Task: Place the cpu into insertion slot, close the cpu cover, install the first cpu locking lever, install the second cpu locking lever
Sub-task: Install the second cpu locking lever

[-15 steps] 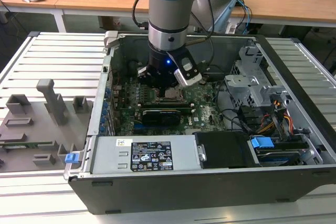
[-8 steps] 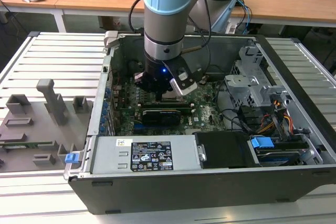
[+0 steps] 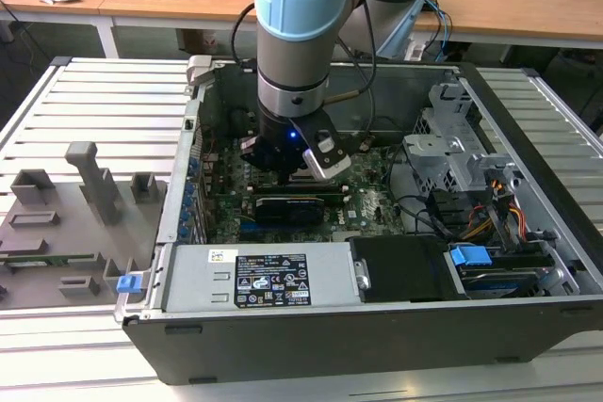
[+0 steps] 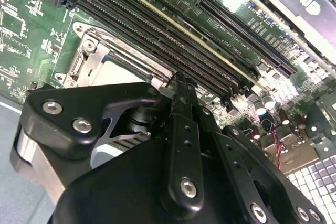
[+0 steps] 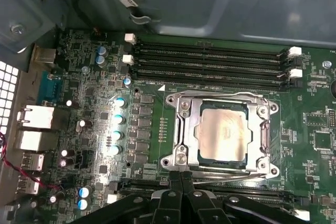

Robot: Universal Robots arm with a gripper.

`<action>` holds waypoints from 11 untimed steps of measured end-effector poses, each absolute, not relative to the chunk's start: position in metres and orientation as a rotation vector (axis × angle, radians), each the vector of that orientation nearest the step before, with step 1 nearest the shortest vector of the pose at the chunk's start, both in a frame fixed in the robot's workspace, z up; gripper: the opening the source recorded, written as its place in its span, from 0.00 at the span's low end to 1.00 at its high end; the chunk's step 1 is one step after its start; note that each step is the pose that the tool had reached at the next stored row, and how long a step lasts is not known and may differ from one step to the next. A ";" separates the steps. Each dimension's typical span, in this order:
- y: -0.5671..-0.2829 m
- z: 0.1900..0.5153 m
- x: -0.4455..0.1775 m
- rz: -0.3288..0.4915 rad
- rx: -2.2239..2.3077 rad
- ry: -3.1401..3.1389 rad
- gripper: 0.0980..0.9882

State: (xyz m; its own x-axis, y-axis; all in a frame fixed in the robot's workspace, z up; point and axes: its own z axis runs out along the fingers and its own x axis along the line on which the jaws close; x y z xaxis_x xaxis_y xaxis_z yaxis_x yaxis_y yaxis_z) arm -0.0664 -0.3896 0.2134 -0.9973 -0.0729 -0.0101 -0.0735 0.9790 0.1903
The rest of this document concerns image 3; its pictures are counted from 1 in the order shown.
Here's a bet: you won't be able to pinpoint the blue cables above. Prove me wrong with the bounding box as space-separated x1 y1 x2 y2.
420 0 454 63

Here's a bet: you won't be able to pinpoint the metal drive cage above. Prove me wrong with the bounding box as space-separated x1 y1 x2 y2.
402 81 522 196

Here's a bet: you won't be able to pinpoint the grey parts rack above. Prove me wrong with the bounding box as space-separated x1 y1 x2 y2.
0 140 170 312

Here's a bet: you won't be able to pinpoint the cardboard box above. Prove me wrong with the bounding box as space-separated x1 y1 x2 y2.
180 27 221 56

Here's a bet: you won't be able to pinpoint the black graphics card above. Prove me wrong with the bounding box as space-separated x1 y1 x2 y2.
253 194 326 228

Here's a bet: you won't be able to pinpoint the coloured power wire bundle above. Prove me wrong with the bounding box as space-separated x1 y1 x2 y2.
464 178 528 242

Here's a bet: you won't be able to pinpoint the blue case latch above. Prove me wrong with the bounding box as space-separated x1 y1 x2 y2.
116 273 142 295

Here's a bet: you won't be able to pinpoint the wooden desk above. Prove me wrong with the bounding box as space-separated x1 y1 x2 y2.
0 0 603 51

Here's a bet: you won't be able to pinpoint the grey power supply unit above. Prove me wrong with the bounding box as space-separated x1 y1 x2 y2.
162 242 367 314

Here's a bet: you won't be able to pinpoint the green motherboard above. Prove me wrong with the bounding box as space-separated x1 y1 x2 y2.
200 136 411 244

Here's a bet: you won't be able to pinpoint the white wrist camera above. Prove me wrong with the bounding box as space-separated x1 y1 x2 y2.
301 131 353 182

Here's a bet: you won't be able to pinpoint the black plastic shroud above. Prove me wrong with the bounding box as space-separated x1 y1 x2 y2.
349 234 468 305

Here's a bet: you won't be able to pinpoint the black open PC case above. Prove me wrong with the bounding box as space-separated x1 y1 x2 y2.
115 54 603 387

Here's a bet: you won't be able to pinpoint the green RAM stick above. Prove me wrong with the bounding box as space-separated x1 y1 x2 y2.
0 253 98 265

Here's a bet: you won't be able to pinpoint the hard disk in blue carrier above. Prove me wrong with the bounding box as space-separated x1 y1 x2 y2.
449 243 543 300

